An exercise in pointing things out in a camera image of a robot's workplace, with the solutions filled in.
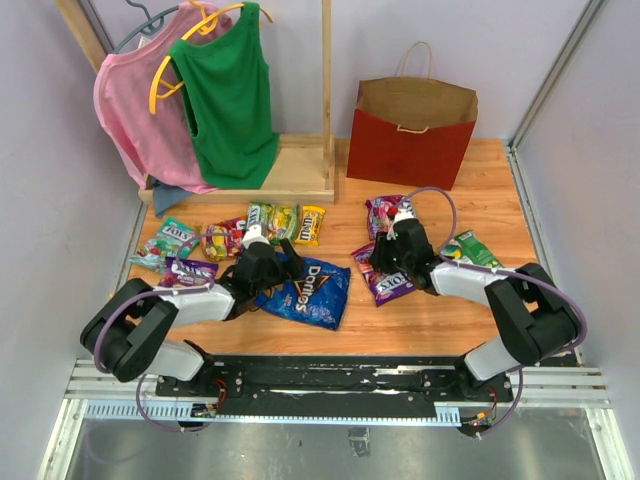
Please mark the pink shirt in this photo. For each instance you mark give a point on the pink shirt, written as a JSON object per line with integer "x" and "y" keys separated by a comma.
{"x": 150, "y": 145}

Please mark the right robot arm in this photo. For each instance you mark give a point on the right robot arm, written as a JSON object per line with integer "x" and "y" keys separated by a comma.
{"x": 534, "y": 319}

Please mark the teal hanger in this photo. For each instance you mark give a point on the teal hanger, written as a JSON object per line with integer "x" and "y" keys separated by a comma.
{"x": 152, "y": 25}

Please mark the wooden clothes rack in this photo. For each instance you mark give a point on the wooden clothes rack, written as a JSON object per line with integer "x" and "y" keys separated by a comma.
{"x": 304, "y": 169}

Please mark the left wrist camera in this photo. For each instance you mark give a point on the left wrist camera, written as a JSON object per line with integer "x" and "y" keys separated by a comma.
{"x": 252, "y": 234}

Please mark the purple Fox's berries bag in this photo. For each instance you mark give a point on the purple Fox's berries bag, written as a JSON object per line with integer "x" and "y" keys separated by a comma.
{"x": 384, "y": 287}

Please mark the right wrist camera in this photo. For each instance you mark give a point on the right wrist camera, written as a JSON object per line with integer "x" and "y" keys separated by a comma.
{"x": 402, "y": 213}

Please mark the orange Fox's fruits candy bag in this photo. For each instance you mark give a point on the orange Fox's fruits candy bag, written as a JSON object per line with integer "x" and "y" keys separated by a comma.
{"x": 222, "y": 240}

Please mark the red paper bag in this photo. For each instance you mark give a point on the red paper bag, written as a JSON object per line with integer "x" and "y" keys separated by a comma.
{"x": 411, "y": 130}

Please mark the green candy bag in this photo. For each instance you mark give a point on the green candy bag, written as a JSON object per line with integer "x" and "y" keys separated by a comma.
{"x": 467, "y": 248}

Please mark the aluminium rail frame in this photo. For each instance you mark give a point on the aluminium rail frame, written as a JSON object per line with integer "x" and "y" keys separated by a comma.
{"x": 582, "y": 122}

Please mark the teal Fox's candy bag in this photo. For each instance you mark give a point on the teal Fox's candy bag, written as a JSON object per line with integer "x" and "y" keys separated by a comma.
{"x": 172, "y": 239}

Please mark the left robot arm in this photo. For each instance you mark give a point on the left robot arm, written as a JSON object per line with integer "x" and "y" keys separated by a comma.
{"x": 128, "y": 336}

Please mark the green Fox's spring tea bag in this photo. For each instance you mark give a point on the green Fox's spring tea bag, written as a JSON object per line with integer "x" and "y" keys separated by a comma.
{"x": 278, "y": 222}

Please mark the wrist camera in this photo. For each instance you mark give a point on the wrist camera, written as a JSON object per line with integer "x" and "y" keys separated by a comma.
{"x": 252, "y": 234}
{"x": 402, "y": 213}

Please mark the yellow M&M's bag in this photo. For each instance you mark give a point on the yellow M&M's bag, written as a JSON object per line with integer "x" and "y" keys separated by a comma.
{"x": 310, "y": 226}

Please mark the dark blue snack wrapper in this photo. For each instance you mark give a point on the dark blue snack wrapper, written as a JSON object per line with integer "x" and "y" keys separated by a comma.
{"x": 318, "y": 298}

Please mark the purple snack pack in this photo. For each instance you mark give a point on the purple snack pack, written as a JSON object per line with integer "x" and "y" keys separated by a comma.
{"x": 187, "y": 273}

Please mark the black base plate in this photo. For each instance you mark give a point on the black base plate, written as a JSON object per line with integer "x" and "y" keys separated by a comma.
{"x": 351, "y": 387}

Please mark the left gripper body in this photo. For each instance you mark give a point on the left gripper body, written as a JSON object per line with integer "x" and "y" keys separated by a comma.
{"x": 276, "y": 276}

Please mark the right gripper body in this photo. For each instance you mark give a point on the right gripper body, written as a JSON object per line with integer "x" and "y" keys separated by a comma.
{"x": 389, "y": 259}

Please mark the green tank top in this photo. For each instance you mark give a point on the green tank top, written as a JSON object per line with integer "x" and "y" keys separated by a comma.
{"x": 227, "y": 102}

